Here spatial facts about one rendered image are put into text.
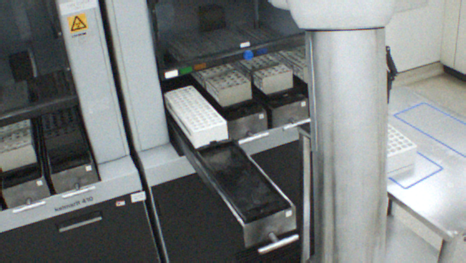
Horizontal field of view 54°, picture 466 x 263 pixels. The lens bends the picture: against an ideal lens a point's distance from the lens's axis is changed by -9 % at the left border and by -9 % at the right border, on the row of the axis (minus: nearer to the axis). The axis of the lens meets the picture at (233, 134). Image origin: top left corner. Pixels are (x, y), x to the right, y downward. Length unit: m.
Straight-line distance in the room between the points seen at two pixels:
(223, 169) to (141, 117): 0.34
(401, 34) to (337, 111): 2.93
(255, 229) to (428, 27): 2.76
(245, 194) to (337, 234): 0.59
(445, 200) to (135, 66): 0.92
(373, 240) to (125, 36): 0.97
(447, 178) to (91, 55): 1.00
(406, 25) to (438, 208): 2.46
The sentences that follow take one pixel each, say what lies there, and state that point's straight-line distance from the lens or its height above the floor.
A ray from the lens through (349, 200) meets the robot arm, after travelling 0.62.
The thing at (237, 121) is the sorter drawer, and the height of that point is 0.80.
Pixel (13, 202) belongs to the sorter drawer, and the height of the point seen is 0.75.
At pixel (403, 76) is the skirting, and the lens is 3.64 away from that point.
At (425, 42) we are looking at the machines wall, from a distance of 3.69.
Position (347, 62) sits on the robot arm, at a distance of 0.57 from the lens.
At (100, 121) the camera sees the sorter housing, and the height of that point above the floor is 0.88.
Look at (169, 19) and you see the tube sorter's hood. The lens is 1.41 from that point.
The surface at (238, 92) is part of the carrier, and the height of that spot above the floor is 0.85.
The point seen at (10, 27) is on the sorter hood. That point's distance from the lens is 1.35.
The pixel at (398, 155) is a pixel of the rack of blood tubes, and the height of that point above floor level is 0.88.
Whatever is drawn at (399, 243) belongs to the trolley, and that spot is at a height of 0.28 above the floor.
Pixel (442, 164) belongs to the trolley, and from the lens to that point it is 1.30.
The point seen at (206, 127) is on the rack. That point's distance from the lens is 1.37.
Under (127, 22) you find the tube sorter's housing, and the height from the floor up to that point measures 1.16.
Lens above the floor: 1.54
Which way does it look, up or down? 31 degrees down
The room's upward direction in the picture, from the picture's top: 6 degrees counter-clockwise
